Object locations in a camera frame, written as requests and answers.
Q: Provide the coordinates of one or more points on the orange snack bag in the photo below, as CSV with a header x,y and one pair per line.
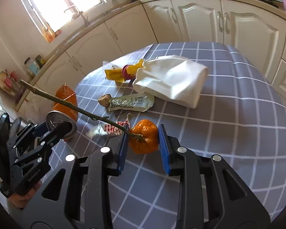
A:
x,y
66,95

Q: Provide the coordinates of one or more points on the small green box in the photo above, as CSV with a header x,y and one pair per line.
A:
x,y
41,61

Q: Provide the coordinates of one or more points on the chrome faucet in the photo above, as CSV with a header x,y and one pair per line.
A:
x,y
82,14

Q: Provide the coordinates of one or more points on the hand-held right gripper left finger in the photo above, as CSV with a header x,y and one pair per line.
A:
x,y
122,155

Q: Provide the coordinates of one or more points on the person's left hand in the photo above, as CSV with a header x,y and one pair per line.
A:
x,y
26,199

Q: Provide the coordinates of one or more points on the green and white wrapper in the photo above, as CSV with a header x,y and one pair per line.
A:
x,y
131,102

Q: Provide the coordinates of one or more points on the brown walnut shell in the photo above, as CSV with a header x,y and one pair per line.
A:
x,y
104,101

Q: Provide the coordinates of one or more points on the red kitchen tool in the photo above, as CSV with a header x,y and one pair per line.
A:
x,y
12,80

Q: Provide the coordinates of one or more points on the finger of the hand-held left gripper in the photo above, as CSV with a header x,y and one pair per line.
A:
x,y
59,132
41,129

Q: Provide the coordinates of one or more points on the white paper bag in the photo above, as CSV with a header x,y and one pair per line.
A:
x,y
171,81

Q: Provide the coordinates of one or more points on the wooden cutting board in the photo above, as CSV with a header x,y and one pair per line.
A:
x,y
0,82

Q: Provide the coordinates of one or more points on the red and white striped wrapper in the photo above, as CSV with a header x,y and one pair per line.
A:
x,y
112,128

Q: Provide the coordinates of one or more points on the cream base cabinets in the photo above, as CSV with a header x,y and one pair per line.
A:
x,y
195,21

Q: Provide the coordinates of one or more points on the jar with blue label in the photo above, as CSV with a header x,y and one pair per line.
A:
x,y
33,67

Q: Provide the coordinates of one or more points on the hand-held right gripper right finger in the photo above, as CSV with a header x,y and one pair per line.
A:
x,y
164,152

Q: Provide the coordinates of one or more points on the sliding kitchen window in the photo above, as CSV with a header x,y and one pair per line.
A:
x,y
62,0

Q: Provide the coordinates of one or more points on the thin brown twig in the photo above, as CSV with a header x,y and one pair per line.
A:
x,y
28,85

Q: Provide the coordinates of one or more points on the orange packet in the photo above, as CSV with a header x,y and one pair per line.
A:
x,y
48,35

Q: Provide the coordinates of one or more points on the stainless steel bin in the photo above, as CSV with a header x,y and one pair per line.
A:
x,y
17,126

